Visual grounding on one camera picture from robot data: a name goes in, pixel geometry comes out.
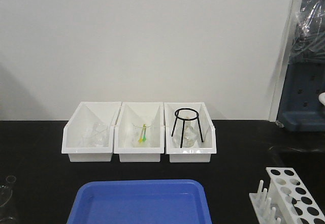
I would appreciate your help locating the grey pegboard drying rack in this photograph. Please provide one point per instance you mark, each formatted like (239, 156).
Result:
(300, 109)

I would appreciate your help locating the green plastic dropper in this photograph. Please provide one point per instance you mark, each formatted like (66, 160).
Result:
(144, 134)

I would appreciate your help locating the glassware in left bin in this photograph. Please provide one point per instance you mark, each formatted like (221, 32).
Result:
(95, 136)

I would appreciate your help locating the right white storage bin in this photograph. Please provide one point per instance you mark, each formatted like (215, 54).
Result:
(200, 152)

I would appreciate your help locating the black wire tripod stand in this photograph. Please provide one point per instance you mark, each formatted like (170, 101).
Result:
(182, 113)

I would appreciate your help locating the blue plastic tray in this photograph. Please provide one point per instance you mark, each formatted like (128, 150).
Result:
(141, 201)

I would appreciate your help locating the glass beaker with droppers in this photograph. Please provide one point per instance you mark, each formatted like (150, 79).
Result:
(136, 133)

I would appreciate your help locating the left white storage bin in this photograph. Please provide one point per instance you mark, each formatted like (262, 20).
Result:
(86, 114)

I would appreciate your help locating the glass beaker on counter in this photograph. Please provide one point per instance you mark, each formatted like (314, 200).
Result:
(7, 206)

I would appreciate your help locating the white storage bin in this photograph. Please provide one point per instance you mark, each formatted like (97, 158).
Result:
(151, 113)
(200, 152)
(86, 114)

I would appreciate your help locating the yellow plastic dropper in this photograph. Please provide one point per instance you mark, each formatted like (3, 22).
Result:
(141, 134)

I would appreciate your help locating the middle white storage bin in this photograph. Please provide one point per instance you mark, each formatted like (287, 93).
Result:
(151, 113)

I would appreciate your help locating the white test tube rack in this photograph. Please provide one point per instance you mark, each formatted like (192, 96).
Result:
(286, 200)

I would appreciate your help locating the clear plastic bag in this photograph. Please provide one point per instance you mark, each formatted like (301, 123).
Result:
(308, 45)

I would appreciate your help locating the glass alcohol lamp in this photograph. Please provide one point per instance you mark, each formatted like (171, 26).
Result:
(185, 133)

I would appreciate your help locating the black lab sink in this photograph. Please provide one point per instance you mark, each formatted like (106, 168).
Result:
(307, 162)

